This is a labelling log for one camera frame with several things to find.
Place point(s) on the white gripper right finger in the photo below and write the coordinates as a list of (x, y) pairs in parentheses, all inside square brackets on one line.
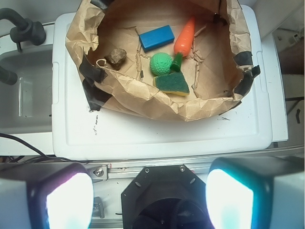
[(256, 192)]

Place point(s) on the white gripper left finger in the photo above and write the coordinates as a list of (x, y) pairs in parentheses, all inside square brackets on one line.
[(56, 195)]

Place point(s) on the brown rock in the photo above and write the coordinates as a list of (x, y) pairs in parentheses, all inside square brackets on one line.
[(116, 58)]

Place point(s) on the white plastic bin lid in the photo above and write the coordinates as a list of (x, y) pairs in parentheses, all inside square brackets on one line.
[(81, 134)]

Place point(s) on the white toy sink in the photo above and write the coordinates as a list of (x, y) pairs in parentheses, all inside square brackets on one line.
[(25, 107)]

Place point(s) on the crumpled brown paper bag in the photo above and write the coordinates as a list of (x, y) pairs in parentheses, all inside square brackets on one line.
[(219, 68)]

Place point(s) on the green yellow sponge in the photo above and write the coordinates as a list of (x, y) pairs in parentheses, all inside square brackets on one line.
[(173, 83)]

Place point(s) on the green textured ball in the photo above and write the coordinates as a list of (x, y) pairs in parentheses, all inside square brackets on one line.
[(160, 63)]

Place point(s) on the orange toy carrot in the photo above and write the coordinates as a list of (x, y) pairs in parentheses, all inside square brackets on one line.
[(183, 44)]

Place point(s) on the grey toy faucet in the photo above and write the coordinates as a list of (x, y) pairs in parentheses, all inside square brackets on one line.
[(24, 30)]

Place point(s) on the blue rectangular block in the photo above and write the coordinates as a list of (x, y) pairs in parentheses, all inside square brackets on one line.
[(156, 38)]

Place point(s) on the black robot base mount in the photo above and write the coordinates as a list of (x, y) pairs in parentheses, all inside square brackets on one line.
[(165, 197)]

